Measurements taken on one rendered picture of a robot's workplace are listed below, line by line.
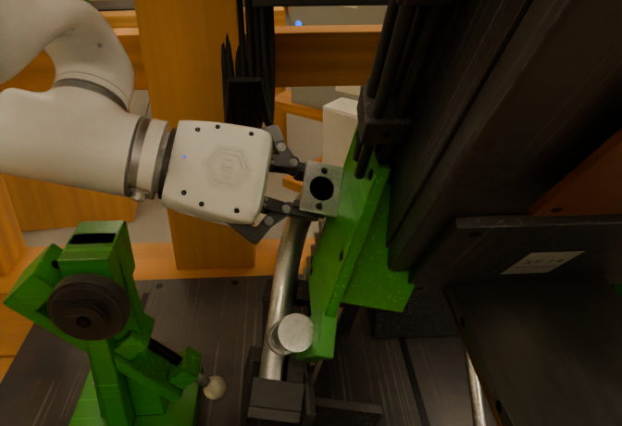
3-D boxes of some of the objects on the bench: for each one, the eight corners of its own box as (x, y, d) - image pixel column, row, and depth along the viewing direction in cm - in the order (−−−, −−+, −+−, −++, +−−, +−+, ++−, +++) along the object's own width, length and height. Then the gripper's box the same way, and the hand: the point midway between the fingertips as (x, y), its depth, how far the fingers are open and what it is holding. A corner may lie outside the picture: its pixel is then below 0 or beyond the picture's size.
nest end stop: (290, 420, 63) (300, 423, 59) (241, 414, 62) (247, 416, 58) (292, 410, 64) (301, 412, 59) (243, 403, 63) (248, 405, 58)
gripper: (175, 104, 60) (329, 138, 63) (141, 244, 55) (310, 274, 59) (173, 73, 53) (348, 114, 56) (135, 231, 48) (328, 267, 52)
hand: (311, 192), depth 57 cm, fingers closed on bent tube, 3 cm apart
